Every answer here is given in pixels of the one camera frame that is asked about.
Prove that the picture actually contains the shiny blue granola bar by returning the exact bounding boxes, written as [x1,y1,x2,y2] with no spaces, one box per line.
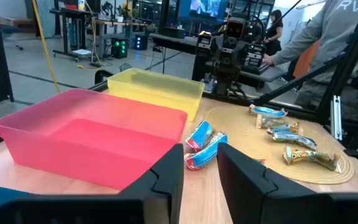
[248,103,289,119]

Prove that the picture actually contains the person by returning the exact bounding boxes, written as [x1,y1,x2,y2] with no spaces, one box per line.
[264,9,284,57]
[262,0,358,126]

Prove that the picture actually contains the silver metal bracket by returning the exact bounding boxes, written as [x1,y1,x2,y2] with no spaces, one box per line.
[330,95,343,141]

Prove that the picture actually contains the grey desk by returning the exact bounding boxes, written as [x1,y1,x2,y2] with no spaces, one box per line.
[149,32,288,83]

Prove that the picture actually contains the yellow plastic bin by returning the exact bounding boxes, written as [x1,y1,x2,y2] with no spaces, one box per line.
[107,67,205,122]

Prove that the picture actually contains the computer tower blue lights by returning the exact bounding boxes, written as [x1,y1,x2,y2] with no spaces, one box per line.
[134,34,149,51]

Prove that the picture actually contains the wall screen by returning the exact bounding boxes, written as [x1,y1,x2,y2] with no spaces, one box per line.
[178,0,229,23]

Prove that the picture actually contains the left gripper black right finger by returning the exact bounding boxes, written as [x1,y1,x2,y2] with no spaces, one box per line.
[217,142,358,224]

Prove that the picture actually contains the green blue granola bar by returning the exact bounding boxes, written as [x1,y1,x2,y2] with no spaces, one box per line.
[266,128,318,152]

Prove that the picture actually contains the round woven straw placemat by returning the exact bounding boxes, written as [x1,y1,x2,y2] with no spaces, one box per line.
[204,105,356,185]

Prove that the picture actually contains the green Chewy granola bar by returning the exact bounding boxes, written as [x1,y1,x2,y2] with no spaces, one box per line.
[282,146,342,174]

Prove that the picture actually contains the black framed workbench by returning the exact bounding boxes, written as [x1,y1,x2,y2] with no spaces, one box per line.
[48,7,150,63]

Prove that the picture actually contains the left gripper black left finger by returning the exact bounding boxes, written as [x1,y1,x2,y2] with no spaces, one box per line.
[0,143,185,224]

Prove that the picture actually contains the pink plastic bin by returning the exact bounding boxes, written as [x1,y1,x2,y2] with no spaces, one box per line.
[0,88,188,190]

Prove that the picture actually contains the computer tower green lights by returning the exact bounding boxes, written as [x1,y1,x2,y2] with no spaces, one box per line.
[110,37,129,60]

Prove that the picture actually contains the black metal table frame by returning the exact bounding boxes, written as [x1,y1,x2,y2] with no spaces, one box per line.
[252,0,358,126]

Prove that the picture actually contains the orange chair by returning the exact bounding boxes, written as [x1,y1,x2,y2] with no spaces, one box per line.
[291,39,320,79]

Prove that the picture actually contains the yellow hanging cable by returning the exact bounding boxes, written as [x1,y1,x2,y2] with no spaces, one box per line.
[30,0,61,93]

